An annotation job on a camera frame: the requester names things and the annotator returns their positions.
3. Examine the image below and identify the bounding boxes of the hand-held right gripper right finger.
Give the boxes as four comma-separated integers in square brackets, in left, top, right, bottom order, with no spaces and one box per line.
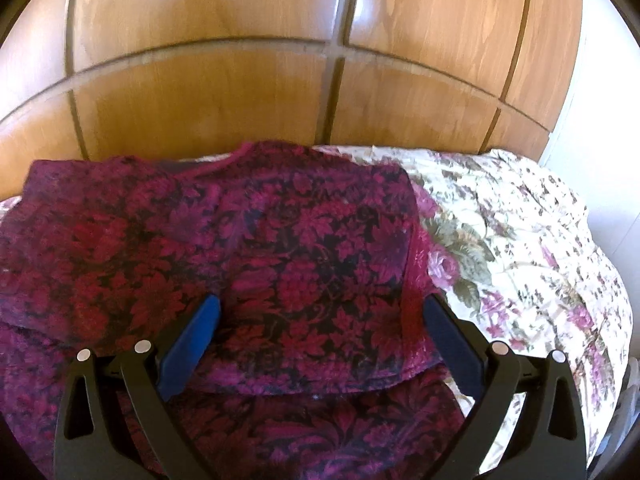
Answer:
[422,292,587,480]

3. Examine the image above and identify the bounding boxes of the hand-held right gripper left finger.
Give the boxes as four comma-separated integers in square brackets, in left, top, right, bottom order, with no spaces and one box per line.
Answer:
[54,294,222,480]

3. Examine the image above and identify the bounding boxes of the dark red patterned sweater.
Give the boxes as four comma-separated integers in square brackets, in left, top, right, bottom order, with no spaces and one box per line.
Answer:
[0,141,468,480]

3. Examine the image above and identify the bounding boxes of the floral bedspread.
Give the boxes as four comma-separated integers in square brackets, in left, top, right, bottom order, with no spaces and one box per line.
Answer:
[0,145,634,480]

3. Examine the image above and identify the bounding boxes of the white bed base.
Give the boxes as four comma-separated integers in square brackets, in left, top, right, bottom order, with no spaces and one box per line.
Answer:
[592,355,640,468]

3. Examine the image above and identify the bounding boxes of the wooden panelled headboard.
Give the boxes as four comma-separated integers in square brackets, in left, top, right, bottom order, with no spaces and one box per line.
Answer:
[0,0,584,173]

